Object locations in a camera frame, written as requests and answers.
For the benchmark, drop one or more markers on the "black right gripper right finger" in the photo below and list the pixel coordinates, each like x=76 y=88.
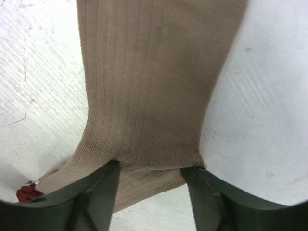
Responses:
x=220 y=206

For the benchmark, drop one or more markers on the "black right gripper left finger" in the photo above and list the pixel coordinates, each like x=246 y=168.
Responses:
x=85 y=205

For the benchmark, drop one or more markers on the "tan sock with striped cuff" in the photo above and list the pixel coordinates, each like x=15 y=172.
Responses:
x=150 y=69

